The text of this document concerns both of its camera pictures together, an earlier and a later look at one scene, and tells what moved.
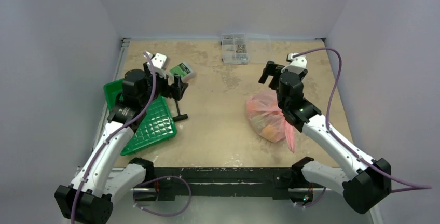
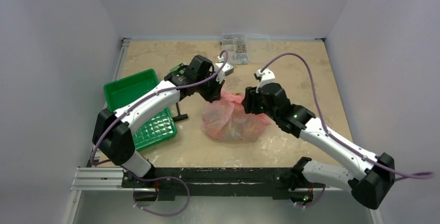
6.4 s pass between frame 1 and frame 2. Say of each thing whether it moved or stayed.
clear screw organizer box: stayed
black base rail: stayed
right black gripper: moved
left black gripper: moved
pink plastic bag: moved
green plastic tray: stayed
